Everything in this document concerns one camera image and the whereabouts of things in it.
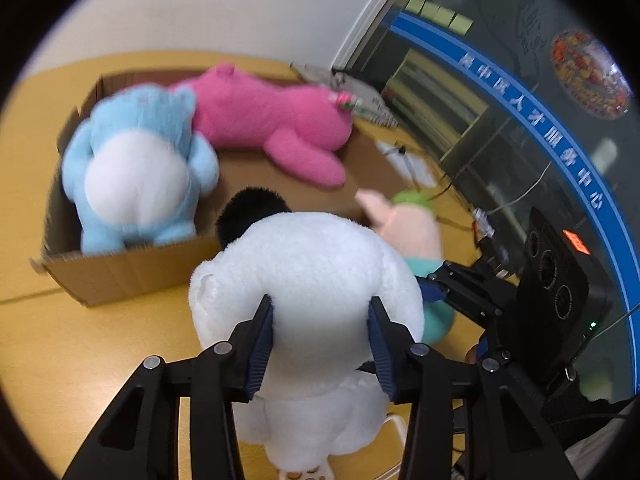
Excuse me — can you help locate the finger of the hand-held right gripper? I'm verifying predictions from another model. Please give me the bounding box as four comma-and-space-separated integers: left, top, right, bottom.
431, 259, 518, 292
419, 280, 507, 333

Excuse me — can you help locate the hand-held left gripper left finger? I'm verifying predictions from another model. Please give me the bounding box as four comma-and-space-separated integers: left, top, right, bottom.
60, 294, 275, 480

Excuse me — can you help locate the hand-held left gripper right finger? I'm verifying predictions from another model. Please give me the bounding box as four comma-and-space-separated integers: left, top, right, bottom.
367, 296, 581, 480

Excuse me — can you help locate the pink pig plush toy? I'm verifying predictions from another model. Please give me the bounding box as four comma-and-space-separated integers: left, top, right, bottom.
355, 187, 457, 346

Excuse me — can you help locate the white plush toy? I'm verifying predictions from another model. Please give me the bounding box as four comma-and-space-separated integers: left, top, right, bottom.
187, 187, 426, 480

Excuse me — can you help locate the brown cardboard box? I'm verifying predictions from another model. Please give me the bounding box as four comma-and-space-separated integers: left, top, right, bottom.
30, 71, 418, 308

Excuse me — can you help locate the white paper sheet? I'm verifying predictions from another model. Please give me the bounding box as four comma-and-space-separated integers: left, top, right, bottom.
376, 139, 439, 189

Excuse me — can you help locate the glass partition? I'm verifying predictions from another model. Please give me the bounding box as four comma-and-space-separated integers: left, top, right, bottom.
330, 0, 640, 406

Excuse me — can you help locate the blue window banner strip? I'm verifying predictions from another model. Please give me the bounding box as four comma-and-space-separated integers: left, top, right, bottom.
390, 10, 640, 328

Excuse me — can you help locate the grey printed cloth bag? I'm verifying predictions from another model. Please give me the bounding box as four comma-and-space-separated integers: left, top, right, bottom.
290, 61, 401, 131

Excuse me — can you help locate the round colourful window sticker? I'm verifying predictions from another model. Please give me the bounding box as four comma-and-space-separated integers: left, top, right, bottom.
550, 29, 632, 120

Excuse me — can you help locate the light blue plush toy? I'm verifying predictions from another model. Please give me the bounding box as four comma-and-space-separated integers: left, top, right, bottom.
60, 84, 221, 255

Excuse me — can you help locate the magenta plush toy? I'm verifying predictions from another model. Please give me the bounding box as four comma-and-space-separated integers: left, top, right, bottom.
170, 62, 361, 191

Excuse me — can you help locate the cable with silver connector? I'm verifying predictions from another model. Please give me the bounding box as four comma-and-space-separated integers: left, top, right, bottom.
471, 160, 553, 243

